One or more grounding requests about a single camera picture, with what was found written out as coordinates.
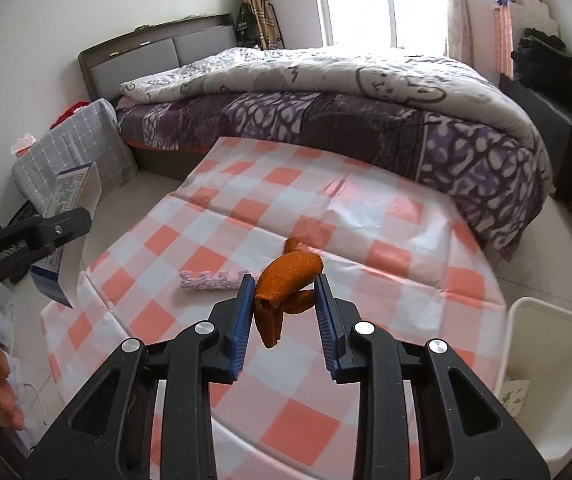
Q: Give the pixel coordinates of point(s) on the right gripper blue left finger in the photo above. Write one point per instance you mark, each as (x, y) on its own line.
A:
(105, 431)

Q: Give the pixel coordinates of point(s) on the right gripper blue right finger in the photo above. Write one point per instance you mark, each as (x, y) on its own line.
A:
(463, 431)

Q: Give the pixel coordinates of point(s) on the blue white carton box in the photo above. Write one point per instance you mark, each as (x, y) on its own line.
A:
(57, 276)

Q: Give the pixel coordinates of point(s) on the orange cloth sock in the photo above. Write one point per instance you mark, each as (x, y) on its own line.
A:
(282, 289)

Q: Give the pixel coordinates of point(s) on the white plastic trash bin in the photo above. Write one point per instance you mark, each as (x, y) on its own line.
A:
(538, 347)

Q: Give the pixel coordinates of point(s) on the green white paper package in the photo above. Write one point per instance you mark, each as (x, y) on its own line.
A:
(512, 395)

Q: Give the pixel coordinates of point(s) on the grey checked cushion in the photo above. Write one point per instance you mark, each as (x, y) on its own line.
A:
(89, 135)

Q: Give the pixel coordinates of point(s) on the orange white checkered cloth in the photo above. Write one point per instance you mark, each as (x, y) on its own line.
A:
(400, 251)

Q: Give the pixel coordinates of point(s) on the pink fuzzy sock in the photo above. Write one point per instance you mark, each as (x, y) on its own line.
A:
(205, 280)

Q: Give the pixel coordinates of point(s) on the purple white patterned duvet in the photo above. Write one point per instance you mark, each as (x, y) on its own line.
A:
(432, 120)

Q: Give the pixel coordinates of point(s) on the black storage cabinet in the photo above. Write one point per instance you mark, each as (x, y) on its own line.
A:
(554, 123)

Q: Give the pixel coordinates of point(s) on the pile of black clothes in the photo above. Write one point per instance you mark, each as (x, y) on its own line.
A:
(543, 64)

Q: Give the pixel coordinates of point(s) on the pink checked hanging cloth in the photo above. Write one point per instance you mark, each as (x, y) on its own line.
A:
(503, 37)

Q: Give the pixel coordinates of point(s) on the bright window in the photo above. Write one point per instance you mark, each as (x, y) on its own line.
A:
(416, 26)

